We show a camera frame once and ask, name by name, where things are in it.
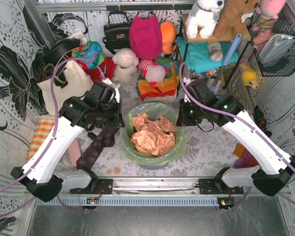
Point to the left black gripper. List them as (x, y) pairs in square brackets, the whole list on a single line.
[(119, 114)]

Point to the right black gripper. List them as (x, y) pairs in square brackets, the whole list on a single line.
[(182, 114)]

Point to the green trash bag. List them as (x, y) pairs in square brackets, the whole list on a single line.
[(154, 110)]

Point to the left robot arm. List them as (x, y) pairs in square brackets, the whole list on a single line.
[(39, 175)]

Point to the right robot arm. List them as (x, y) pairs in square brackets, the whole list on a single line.
[(275, 167)]

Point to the blue trash bin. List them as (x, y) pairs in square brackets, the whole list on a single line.
[(153, 167)]

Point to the magenta knit bag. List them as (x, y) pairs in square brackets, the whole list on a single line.
[(145, 37)]

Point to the brown floral necktie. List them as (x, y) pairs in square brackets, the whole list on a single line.
[(105, 139)]

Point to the rainbow striped cloth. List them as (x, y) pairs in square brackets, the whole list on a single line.
[(167, 88)]

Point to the red cloth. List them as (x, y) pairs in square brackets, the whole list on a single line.
[(107, 67)]

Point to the white fluffy plush toy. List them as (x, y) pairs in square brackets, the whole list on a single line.
[(126, 63)]

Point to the pink fuzzy sock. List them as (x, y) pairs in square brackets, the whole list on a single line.
[(74, 152)]

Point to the pink pig plush toy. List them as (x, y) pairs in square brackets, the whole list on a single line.
[(152, 71)]

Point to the colorful silk scarf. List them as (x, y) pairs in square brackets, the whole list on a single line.
[(92, 51)]

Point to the orange checkered towel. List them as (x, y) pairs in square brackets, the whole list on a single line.
[(43, 128)]

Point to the teal folded cloth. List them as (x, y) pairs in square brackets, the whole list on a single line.
[(197, 57)]

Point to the yellow duck plush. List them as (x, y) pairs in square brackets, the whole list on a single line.
[(248, 74)]

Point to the purple orange sock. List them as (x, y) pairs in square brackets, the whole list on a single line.
[(245, 158)]

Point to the black leather handbag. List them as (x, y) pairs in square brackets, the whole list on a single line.
[(116, 36)]

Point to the orange plush toy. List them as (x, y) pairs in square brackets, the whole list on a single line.
[(168, 36)]

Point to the white dog plush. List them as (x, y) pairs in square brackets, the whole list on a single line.
[(203, 17)]

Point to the brown bear plush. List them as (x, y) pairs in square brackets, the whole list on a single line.
[(233, 16)]

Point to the silver foil pouch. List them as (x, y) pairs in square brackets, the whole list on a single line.
[(276, 47)]

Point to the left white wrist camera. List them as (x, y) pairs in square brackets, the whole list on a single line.
[(115, 86)]

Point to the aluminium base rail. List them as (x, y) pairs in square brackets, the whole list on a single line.
[(147, 187)]

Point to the black wire basket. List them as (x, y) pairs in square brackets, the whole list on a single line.
[(282, 67)]

